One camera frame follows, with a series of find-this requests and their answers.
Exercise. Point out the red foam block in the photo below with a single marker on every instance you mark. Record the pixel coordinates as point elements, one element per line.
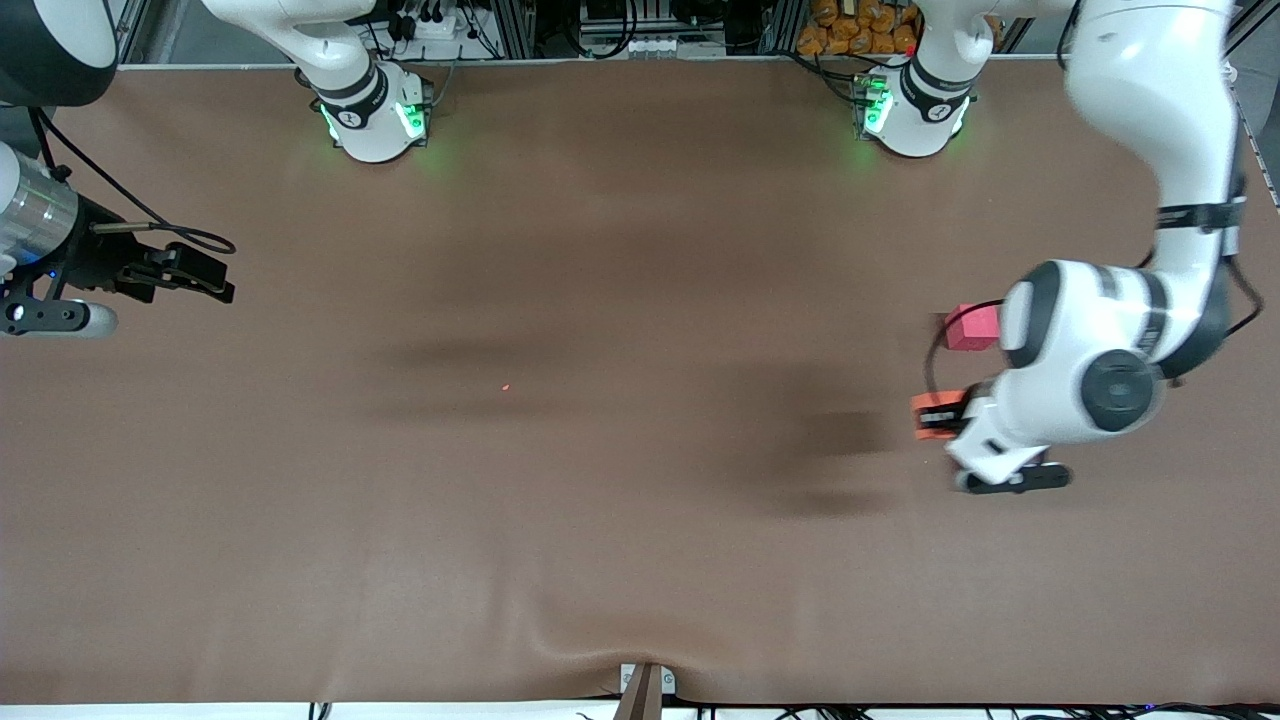
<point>972,325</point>

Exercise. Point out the white connector block row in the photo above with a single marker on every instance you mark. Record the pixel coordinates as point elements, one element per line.
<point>650,46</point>

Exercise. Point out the orange foam block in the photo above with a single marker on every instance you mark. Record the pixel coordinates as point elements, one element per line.
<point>935,399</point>

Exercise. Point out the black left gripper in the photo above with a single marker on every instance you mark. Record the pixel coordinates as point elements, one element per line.
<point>968,409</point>

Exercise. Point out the pile of orange items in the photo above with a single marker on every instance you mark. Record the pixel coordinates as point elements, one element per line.
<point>850,35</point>

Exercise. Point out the brown table cover mat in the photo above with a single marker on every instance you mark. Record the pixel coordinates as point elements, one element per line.
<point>640,550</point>

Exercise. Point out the metal table clamp bracket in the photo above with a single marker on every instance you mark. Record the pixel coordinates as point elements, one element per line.
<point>647,690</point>

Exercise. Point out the white power strip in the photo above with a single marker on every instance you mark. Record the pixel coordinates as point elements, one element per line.
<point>432,27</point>

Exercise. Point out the aluminium frame post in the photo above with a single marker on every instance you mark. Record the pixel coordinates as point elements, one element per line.
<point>515,28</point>
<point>782,25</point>

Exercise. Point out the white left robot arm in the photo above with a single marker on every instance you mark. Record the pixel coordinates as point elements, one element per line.
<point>1050,400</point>

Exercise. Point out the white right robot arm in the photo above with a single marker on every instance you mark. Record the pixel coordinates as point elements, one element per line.
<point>365,120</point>

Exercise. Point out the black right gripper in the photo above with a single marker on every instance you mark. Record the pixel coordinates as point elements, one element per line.
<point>100,258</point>

